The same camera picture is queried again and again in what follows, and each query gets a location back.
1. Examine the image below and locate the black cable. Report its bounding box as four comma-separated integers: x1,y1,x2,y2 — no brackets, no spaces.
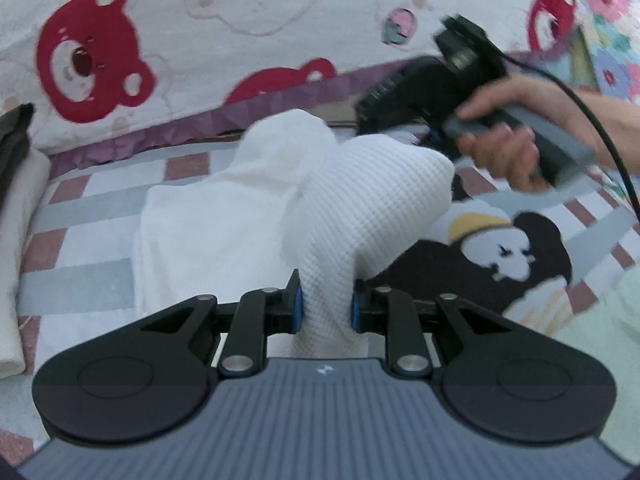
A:
500,52,640,216

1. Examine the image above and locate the beige bed board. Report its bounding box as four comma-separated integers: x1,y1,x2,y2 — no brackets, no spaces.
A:
562,25,601,93

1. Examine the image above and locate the white waffle-knit garment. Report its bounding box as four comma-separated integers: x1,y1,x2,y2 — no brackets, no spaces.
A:
132,109,456,361

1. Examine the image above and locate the cream folded cloth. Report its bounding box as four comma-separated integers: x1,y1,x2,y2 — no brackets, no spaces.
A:
0,152,52,381

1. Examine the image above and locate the red bear print quilt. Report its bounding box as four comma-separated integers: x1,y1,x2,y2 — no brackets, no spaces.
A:
0,0,591,181

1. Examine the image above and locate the person's right forearm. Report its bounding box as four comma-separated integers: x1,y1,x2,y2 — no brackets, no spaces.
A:
575,87,640,173

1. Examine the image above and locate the floral blanket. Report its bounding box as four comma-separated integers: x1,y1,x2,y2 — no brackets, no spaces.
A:
552,0,640,111

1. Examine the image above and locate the dark brown folded cloth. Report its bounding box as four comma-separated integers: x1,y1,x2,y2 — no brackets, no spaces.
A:
0,102,37,211

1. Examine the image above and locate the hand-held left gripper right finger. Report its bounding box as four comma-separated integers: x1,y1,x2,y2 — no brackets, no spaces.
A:
350,280,513,378

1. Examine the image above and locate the person's right hand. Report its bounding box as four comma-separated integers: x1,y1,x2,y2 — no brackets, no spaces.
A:
456,74,591,192

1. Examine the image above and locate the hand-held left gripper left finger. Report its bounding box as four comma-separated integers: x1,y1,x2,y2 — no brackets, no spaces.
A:
140,269,304,378

